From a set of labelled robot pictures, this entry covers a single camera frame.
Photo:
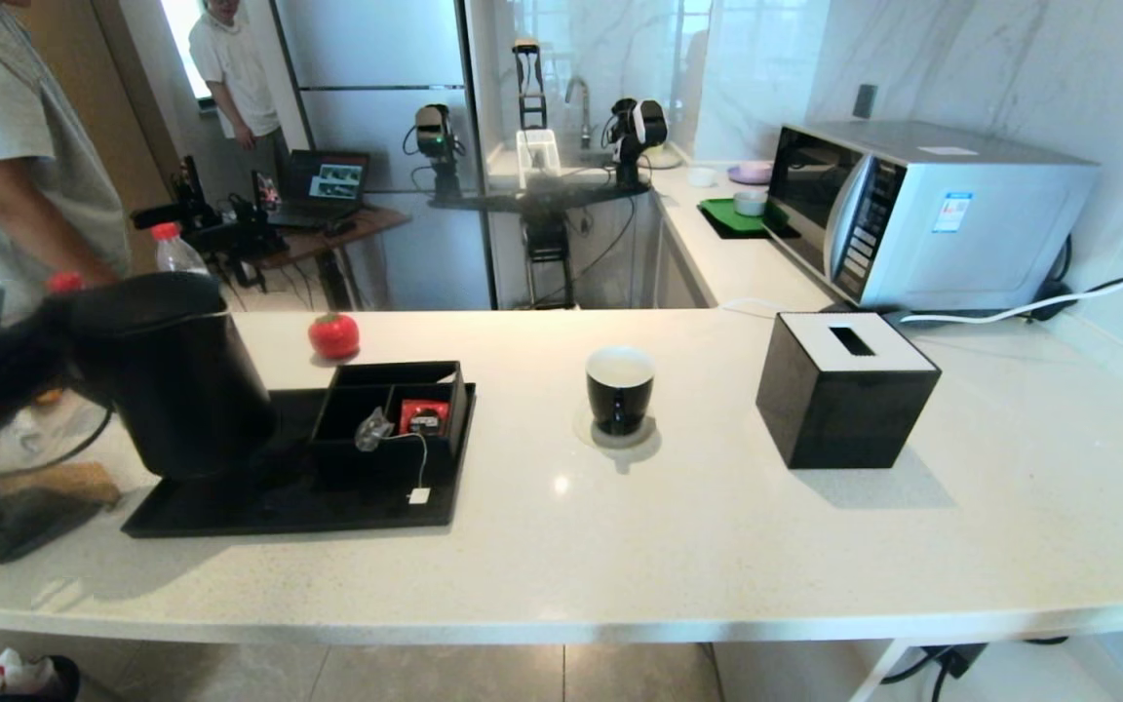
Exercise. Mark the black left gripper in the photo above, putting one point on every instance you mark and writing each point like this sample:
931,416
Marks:
1,366

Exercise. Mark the black electric kettle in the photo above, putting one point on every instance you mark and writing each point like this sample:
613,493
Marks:
191,390

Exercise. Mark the tea bag with white tag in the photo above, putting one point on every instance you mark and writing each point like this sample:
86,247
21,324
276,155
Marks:
373,430

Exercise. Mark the clear water bottle red cap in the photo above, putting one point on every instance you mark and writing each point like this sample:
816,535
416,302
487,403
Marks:
64,283
176,255

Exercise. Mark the clear plastic food container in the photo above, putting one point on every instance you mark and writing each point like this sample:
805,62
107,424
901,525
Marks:
25,439

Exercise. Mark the brown and black cloth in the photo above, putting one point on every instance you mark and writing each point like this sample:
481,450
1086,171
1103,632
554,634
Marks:
64,483

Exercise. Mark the black handheld controller rig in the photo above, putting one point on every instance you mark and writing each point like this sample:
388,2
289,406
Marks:
245,239

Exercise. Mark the person in grey shirt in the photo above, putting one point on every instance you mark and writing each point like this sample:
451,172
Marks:
6,127

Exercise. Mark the brown wooden door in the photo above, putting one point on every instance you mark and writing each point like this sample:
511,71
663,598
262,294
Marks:
103,97

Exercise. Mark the red tomato-shaped toy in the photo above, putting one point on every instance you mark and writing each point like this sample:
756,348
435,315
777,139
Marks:
333,336

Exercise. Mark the black computer mouse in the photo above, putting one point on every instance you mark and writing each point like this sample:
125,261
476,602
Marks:
342,229

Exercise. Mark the black rectangular serving tray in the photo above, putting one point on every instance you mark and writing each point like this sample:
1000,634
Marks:
328,509

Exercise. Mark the black laptop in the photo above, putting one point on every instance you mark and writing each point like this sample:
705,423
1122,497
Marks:
328,181

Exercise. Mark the dark-framed window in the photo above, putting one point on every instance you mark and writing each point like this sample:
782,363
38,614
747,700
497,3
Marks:
176,49

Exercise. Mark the person in white T-shirt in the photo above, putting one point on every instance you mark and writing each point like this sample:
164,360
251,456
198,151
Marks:
240,78

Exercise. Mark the black compartment organizer box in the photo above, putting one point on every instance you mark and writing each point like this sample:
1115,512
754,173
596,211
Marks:
367,466

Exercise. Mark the brown wooden desk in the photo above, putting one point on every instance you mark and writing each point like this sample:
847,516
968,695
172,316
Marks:
367,226

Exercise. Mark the black trash bin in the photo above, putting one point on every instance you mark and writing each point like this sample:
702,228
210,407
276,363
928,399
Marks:
40,682

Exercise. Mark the red sachet packet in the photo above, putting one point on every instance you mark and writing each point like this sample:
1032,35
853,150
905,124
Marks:
417,411

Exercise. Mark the grey refrigerator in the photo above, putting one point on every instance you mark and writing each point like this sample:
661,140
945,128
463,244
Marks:
376,127

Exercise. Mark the black teleoperation stand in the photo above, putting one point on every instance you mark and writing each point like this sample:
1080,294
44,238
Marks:
547,249

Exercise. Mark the round translucent coaster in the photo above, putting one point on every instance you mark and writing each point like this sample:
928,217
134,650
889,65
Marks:
583,436

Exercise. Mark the black upright gripper tool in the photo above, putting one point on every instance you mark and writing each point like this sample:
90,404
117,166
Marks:
530,94

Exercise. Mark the black mug white inside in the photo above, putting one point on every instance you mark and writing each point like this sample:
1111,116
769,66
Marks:
620,405

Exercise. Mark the chrome sink faucet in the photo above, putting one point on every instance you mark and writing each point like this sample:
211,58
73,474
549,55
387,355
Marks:
584,103

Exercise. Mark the beige round dish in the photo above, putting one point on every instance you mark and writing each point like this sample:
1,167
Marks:
664,159

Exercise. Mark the small white bowl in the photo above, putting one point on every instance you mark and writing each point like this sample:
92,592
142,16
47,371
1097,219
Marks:
703,177

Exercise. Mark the green tray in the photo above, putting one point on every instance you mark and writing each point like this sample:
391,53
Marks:
725,218

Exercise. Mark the small white cup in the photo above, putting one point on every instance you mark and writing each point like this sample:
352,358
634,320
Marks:
750,203

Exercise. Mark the purple plate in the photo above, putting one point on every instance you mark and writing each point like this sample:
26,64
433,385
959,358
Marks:
752,174

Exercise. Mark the black tissue box white top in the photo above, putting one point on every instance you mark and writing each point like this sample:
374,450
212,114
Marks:
839,419

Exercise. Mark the silver microwave oven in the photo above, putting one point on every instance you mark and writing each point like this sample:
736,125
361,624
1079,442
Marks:
971,234

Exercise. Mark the black camera on stand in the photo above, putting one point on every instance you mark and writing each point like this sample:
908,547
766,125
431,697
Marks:
437,133

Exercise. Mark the white plastic frame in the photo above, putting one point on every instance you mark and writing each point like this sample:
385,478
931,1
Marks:
525,162

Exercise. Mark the dark wall switch plate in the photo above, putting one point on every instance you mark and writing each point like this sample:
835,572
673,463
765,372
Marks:
864,101

